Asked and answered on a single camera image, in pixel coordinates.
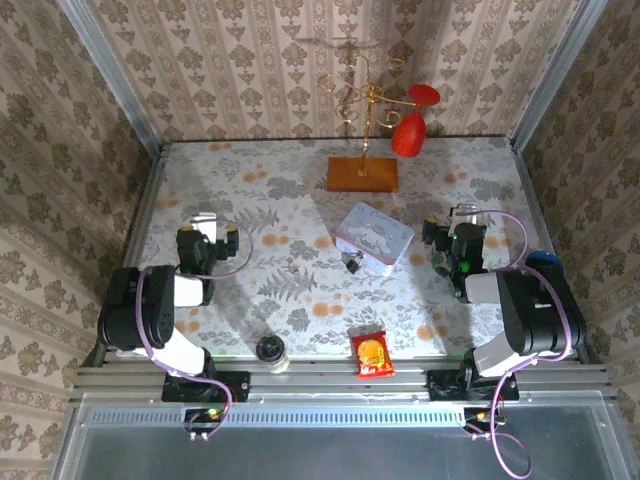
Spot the aluminium side rail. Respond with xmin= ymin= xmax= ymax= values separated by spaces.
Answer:
xmin=74 ymin=144 xmax=169 ymax=371
xmin=509 ymin=139 xmax=609 ymax=366

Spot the aluminium front rail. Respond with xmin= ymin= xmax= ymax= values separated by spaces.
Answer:
xmin=69 ymin=357 xmax=614 ymax=401

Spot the grey slotted cable duct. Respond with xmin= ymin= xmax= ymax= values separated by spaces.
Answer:
xmin=79 ymin=407 xmax=609 ymax=430

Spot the small controller board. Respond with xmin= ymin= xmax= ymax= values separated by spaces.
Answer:
xmin=462 ymin=407 xmax=506 ymax=441
xmin=182 ymin=407 xmax=229 ymax=441

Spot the red snack packet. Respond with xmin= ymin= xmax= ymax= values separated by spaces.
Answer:
xmin=349 ymin=327 xmax=396 ymax=379

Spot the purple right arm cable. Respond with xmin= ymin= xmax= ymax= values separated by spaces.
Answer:
xmin=457 ymin=208 xmax=576 ymax=480

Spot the cartoon print tin box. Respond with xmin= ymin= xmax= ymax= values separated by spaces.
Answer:
xmin=333 ymin=201 xmax=416 ymax=279

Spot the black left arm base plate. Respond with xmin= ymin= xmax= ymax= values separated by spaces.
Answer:
xmin=161 ymin=370 xmax=251 ymax=404

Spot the floral table mat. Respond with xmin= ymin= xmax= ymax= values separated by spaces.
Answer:
xmin=117 ymin=138 xmax=571 ymax=359

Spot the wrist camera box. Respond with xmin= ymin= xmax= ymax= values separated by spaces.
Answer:
xmin=448 ymin=202 xmax=480 ymax=225
xmin=191 ymin=213 xmax=219 ymax=242

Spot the aluminium frame post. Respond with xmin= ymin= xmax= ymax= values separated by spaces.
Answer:
xmin=57 ymin=0 xmax=164 ymax=151
xmin=509 ymin=0 xmax=609 ymax=151

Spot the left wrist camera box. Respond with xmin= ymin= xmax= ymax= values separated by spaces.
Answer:
xmin=191 ymin=213 xmax=219 ymax=242

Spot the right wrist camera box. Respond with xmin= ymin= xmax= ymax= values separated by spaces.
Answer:
xmin=448 ymin=202 xmax=480 ymax=225

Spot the blue enamel mug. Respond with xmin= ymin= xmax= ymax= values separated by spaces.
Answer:
xmin=524 ymin=251 xmax=564 ymax=274

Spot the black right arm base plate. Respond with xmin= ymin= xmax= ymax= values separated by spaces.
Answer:
xmin=427 ymin=368 xmax=521 ymax=404

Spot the grey metal tray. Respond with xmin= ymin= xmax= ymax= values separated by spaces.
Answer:
xmin=52 ymin=392 xmax=631 ymax=480

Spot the red wine glass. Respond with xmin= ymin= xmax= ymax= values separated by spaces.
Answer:
xmin=390 ymin=83 xmax=442 ymax=160

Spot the gold wire stand wooden base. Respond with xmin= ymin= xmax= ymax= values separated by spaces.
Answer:
xmin=318 ymin=53 xmax=419 ymax=194

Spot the glass jar black lid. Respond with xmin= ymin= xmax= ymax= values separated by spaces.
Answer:
xmin=255 ymin=334 xmax=290 ymax=375

